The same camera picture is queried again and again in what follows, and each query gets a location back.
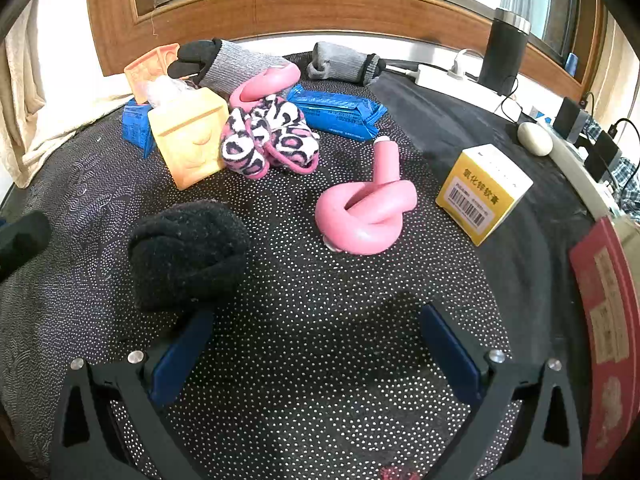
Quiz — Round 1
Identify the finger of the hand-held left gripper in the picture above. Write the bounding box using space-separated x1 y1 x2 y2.
0 210 53 284

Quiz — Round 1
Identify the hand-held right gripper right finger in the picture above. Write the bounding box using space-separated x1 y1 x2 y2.
419 301 585 480

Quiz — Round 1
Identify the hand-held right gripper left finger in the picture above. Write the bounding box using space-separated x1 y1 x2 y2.
50 309 217 480

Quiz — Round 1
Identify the black fuzzy sock ball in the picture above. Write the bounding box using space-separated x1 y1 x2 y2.
127 199 252 312

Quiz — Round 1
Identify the cardboard box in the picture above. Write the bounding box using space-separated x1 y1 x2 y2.
569 216 640 477

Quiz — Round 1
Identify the yellow brick-shaped box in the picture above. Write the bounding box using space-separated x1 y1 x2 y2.
146 86 231 191

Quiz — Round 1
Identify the leopard print fuzzy sock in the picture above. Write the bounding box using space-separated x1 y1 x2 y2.
250 94 321 175
219 106 272 181

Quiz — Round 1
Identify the dark grey cloth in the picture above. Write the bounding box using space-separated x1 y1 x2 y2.
369 69 598 480

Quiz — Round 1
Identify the cream cloth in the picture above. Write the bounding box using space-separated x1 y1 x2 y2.
0 0 147 189

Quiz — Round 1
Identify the black dotted blanket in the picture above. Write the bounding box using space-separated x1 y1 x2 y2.
0 52 521 480

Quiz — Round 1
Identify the small blue packet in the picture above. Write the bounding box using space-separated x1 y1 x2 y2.
121 99 157 159

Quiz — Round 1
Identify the yellow and white carton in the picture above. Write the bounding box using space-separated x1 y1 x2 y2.
434 144 534 247

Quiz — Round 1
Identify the white crumpled tissue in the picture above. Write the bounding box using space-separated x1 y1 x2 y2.
144 76 197 107

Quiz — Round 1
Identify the long white power strip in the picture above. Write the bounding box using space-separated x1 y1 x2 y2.
537 119 622 221

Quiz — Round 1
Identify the white oval pebble-shaped object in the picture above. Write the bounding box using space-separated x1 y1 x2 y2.
517 122 554 157

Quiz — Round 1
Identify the blue plaid cloth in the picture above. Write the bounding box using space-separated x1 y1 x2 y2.
580 119 640 221

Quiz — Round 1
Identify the black charger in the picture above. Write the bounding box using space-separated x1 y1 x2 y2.
584 130 624 182
552 96 592 144

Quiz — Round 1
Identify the long blue packet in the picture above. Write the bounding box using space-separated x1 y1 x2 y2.
286 84 389 142

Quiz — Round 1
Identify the dark grey rolled sock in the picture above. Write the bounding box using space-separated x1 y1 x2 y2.
167 38 296 97

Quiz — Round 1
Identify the short white power strip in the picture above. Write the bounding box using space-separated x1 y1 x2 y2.
385 61 497 97

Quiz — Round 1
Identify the white plug adapter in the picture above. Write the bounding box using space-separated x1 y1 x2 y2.
451 49 482 80

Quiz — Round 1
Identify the black thermos flask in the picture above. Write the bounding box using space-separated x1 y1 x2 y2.
477 7 532 97

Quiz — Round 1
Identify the wooden window frame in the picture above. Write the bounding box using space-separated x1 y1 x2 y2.
85 0 607 102

